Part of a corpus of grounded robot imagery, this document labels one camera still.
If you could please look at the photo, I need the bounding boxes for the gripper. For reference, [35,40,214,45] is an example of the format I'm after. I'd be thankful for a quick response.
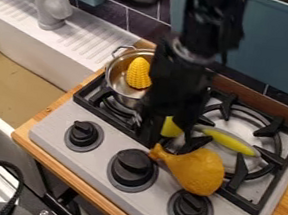
[137,36,220,156]

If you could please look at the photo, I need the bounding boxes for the toy chicken drumstick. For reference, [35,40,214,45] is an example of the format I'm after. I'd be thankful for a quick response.
[143,140,230,200]

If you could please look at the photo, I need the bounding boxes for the yellow toy corn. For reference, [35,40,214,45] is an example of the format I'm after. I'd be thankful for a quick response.
[122,55,157,92]

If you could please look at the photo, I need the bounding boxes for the yellow and grey tool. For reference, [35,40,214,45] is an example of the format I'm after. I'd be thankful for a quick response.
[157,114,267,160]

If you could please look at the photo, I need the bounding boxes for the silver pot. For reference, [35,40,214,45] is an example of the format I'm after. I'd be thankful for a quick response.
[99,42,159,112]

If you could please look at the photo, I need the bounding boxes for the toy stove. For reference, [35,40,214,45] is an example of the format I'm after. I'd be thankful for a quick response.
[17,60,288,215]

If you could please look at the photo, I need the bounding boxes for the toy sink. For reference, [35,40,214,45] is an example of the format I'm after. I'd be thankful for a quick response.
[0,0,149,146]

